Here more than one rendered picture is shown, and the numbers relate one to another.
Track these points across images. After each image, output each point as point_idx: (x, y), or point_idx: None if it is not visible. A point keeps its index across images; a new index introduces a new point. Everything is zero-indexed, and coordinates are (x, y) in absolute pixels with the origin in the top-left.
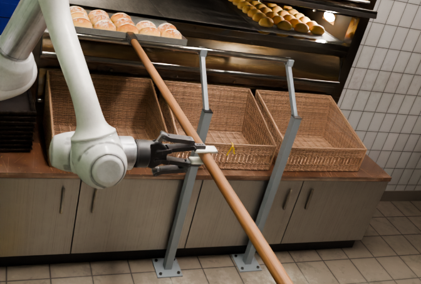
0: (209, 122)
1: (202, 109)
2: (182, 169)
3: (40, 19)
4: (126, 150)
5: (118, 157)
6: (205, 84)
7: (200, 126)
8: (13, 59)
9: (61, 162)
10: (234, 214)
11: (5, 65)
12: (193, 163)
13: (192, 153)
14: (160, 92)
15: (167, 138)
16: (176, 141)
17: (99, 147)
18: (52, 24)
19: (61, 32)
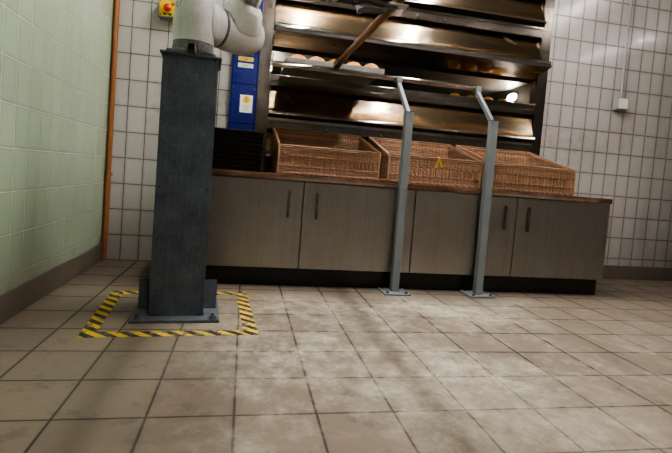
0: (412, 121)
1: (404, 111)
2: (382, 8)
3: None
4: None
5: None
6: (404, 97)
7: (405, 125)
8: (247, 2)
9: None
10: None
11: (241, 6)
12: (391, 3)
13: (401, 155)
14: (362, 35)
15: None
16: None
17: None
18: None
19: None
